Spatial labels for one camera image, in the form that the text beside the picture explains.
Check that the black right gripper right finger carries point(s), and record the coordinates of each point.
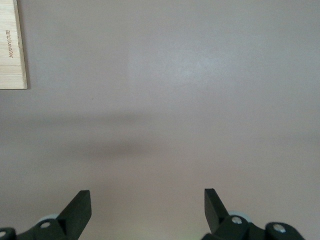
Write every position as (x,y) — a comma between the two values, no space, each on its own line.
(237,230)

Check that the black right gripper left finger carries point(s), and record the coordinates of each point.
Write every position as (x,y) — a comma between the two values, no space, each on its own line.
(50,230)

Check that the wooden cutting board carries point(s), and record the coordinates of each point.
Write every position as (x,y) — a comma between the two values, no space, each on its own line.
(10,50)

